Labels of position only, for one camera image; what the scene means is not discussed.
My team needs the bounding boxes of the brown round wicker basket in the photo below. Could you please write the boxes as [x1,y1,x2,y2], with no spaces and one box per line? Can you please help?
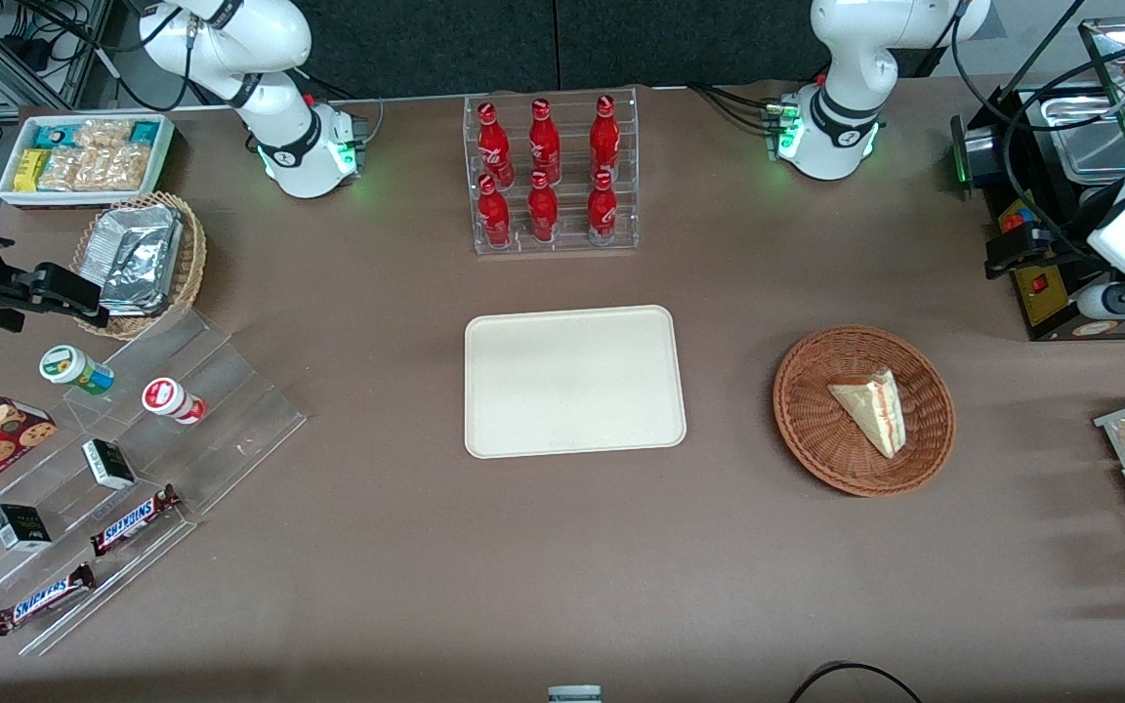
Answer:
[772,325,957,499]

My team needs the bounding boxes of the stainless steel pan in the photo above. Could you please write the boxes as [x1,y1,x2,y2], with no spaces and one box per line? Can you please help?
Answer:
[1046,90,1125,182]

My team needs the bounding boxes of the red lidded white cup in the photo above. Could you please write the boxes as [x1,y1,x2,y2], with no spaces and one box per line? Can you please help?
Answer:
[142,377,207,426]

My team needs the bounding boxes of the black food warmer appliance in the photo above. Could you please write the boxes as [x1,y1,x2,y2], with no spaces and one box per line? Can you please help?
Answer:
[951,18,1125,343]

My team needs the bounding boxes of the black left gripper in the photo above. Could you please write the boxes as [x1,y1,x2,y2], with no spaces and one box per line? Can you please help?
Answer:
[984,227,1107,286]

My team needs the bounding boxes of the aluminium frame rack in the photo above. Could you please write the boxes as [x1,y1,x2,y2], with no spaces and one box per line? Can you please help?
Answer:
[0,0,116,110]

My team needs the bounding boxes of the light tan wicker basket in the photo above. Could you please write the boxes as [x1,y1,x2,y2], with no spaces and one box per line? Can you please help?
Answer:
[69,191,208,341]

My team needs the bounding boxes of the clear acrylic bottle rack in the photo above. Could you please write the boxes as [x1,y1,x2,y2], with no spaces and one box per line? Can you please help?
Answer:
[463,87,641,257]

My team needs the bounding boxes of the clear acrylic stepped display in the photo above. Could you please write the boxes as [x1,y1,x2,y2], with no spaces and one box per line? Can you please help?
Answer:
[0,308,308,657]

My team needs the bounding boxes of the triangular sandwich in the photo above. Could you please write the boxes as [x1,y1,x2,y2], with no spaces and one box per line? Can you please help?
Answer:
[827,366,907,460]

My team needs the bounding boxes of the green lidded white cup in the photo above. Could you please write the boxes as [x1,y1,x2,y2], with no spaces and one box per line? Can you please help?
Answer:
[39,345,116,396]

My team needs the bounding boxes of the cream plastic tray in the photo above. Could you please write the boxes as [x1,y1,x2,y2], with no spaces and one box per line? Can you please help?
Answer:
[464,305,688,460]

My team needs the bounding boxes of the silver foil packet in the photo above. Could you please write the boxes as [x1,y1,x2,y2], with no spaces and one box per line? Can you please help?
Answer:
[99,205,184,294]
[94,249,173,316]

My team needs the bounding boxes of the small black box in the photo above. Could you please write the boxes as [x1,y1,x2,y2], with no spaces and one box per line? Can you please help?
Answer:
[82,438,137,491]
[0,504,53,553]

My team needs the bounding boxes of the black base cables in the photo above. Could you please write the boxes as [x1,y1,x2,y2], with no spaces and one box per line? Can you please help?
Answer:
[687,82,788,133]

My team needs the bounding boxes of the white rectangular snack bin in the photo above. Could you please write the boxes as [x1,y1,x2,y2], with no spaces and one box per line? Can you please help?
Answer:
[0,113,176,210]

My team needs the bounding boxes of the red cola bottle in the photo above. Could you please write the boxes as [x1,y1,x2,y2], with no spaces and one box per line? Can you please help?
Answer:
[529,99,562,185]
[587,171,618,245]
[590,95,621,182]
[527,172,560,243]
[478,103,514,186]
[478,175,512,248]

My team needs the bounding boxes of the clear cracker bag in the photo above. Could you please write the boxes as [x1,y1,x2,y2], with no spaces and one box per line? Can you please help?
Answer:
[38,146,95,192]
[84,145,151,192]
[74,119,134,149]

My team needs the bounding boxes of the black looped cable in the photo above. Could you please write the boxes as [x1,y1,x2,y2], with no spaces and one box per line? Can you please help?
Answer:
[787,661,925,703]

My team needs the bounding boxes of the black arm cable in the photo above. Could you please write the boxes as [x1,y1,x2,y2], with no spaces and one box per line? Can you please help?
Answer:
[951,0,1125,267]

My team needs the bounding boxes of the brown Snickers bar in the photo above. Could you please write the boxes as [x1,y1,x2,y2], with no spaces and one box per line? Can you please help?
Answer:
[0,562,97,637]
[90,484,183,558]

